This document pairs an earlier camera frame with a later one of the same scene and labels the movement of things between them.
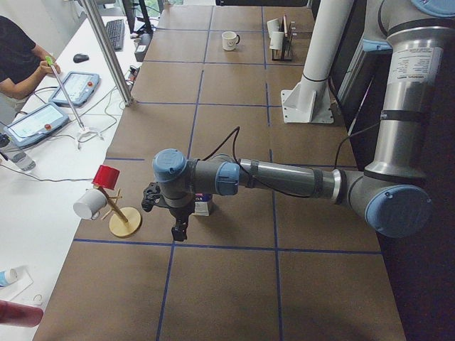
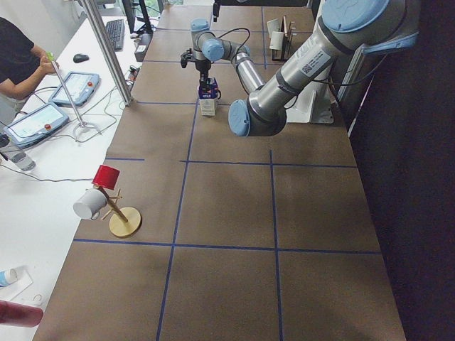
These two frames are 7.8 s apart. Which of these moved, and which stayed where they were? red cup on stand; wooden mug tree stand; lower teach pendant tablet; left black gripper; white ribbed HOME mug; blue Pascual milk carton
Moved: left black gripper; blue Pascual milk carton
Stayed: red cup on stand; white ribbed HOME mug; lower teach pendant tablet; wooden mug tree stand
